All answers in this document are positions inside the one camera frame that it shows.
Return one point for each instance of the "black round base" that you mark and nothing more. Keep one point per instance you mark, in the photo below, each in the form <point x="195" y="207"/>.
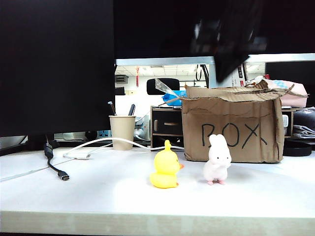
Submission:
<point x="295" y="150"/>

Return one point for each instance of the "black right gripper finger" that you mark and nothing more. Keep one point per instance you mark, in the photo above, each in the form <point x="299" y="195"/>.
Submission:
<point x="225" y="67"/>

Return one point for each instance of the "black marker pen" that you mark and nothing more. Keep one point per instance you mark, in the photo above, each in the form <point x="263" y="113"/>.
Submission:
<point x="131" y="110"/>

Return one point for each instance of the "black monitor stand foot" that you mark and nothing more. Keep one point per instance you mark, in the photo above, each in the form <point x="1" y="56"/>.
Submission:
<point x="37" y="142"/>

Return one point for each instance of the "yellow duck doll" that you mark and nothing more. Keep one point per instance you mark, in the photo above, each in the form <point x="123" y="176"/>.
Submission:
<point x="165" y="167"/>

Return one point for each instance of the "silver tipped pen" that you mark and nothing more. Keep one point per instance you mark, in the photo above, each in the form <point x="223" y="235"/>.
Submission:
<point x="112" y="109"/>

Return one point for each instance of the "black wooden drawer organizer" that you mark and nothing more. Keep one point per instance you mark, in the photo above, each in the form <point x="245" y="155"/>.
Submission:
<point x="165" y="124"/>

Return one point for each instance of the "dark grey cap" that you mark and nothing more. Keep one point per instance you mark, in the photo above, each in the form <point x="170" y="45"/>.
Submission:
<point x="305" y="116"/>

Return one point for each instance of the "black background monitor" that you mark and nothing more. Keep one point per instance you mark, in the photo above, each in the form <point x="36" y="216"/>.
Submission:
<point x="290" y="71"/>

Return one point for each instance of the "black monitor with silver bezel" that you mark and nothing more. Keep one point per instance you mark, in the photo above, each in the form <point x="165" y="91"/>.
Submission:
<point x="152" y="24"/>

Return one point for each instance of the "pink plastic package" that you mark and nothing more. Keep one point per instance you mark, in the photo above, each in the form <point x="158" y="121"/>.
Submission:
<point x="295" y="88"/>

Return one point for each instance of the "beige paper cup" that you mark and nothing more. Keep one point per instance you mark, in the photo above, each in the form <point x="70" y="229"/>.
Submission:
<point x="122" y="132"/>

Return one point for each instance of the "red hanging ornament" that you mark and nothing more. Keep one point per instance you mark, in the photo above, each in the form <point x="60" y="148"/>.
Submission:
<point x="137" y="76"/>

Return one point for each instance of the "white rabbit doll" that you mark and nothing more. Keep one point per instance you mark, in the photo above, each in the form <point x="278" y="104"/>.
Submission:
<point x="217" y="155"/>

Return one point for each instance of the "white monitor stand column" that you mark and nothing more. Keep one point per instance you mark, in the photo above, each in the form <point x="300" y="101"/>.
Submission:
<point x="212" y="76"/>

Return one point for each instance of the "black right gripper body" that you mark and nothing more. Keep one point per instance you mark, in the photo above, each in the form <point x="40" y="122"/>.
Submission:
<point x="226" y="44"/>

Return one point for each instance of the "large black computer monitor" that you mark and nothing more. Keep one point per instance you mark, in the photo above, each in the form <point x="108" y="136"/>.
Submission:
<point x="49" y="61"/>

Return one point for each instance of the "blue plastic bag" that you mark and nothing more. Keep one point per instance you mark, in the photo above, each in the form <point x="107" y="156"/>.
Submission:
<point x="177" y="94"/>

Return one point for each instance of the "cardboard box marked BOX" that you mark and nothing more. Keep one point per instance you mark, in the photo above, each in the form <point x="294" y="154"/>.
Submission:
<point x="233" y="115"/>

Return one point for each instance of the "folded grey cloth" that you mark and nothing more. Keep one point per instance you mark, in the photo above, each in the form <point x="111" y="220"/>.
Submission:
<point x="304" y="131"/>

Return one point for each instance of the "black office chair headrest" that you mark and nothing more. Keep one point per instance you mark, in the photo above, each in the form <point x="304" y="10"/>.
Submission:
<point x="150" y="87"/>

